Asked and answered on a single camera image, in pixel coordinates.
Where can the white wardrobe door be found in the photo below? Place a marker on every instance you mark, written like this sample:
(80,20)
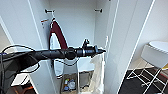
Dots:
(16,20)
(130,33)

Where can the white inner shelf box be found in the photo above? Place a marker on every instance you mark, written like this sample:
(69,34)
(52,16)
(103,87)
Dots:
(85,65)

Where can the white wardrobe cabinet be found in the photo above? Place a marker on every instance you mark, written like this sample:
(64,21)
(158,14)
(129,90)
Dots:
(76,26)

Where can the red white jacket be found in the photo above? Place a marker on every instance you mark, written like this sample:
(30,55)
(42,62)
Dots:
(58,36)

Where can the colourful items on wardrobe bottom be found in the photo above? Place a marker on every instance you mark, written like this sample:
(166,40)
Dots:
(70,83)

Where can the orange white warning label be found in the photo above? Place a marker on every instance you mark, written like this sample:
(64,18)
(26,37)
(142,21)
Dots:
(44,22)

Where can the black wall hook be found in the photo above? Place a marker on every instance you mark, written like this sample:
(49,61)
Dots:
(98,10)
(48,11)

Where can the orange frame stand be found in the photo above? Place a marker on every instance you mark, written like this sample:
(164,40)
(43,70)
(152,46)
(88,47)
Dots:
(26,90)

